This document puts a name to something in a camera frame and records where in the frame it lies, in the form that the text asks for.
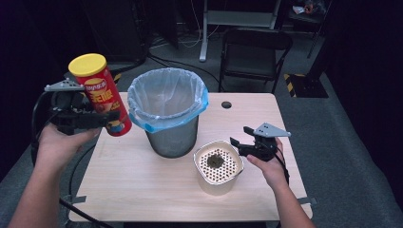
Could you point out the dark wet tea leaves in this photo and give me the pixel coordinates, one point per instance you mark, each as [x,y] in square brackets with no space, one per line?
[215,161]

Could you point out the person's left hand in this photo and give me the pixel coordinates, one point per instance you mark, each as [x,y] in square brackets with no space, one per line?
[60,147]

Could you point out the hazard-striped black stand base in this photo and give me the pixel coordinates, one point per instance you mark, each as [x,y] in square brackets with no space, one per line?
[305,86]
[115,77]

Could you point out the grey tape strip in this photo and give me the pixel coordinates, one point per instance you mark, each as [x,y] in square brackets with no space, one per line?
[307,200]
[76,200]

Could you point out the red chips can yellow lid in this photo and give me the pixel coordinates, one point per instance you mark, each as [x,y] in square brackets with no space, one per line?
[101,91]

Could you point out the black folding chair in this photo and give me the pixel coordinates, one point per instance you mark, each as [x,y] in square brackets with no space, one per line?
[253,57]

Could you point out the translucent blue plastic bin liner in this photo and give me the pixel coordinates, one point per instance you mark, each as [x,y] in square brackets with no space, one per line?
[164,91]

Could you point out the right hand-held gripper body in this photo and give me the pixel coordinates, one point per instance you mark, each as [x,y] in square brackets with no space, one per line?
[266,142]

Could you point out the grey mesh trash bin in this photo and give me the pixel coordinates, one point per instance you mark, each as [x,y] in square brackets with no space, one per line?
[174,139]

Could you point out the person's right hand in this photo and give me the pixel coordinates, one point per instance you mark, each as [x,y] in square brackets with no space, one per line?
[269,171]

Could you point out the white metal desk frame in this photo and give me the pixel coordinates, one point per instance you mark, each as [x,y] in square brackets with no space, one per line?
[236,19]

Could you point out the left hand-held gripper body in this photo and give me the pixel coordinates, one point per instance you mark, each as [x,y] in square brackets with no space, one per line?
[68,107]

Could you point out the beige container with perforated strainer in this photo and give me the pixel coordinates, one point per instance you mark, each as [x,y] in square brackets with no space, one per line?
[218,172]

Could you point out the dark equipment cabinet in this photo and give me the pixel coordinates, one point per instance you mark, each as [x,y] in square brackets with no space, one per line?
[117,31]

